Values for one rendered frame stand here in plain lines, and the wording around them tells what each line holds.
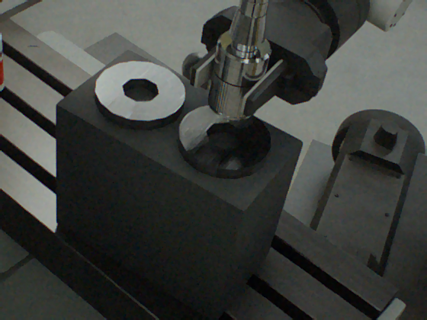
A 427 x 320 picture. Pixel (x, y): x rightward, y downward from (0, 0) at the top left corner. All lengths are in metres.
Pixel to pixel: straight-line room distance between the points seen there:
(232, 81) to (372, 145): 0.92
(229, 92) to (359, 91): 2.03
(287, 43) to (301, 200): 1.03
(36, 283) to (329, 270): 0.49
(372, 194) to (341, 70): 1.30
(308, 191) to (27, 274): 0.77
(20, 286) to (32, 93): 0.30
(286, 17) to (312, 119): 1.80
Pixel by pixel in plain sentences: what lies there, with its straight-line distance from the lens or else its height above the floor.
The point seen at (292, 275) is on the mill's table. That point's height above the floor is 0.93.
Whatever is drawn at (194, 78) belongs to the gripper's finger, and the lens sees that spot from 0.68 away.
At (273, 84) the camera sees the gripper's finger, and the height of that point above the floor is 1.21.
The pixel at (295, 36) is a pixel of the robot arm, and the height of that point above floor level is 1.23.
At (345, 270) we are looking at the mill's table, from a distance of 0.93.
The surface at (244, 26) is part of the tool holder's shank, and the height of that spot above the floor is 1.26.
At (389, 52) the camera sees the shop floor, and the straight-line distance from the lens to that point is 2.92.
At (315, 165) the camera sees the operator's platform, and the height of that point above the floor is 0.40.
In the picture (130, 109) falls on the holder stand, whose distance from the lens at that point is 0.76.
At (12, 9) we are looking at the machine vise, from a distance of 1.20.
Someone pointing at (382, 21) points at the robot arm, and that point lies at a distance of 0.84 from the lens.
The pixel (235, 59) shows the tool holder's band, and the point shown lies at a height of 1.24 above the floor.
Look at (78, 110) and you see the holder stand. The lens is 0.77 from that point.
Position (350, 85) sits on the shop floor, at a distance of 2.71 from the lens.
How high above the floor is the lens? 1.64
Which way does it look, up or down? 45 degrees down
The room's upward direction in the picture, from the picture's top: 12 degrees clockwise
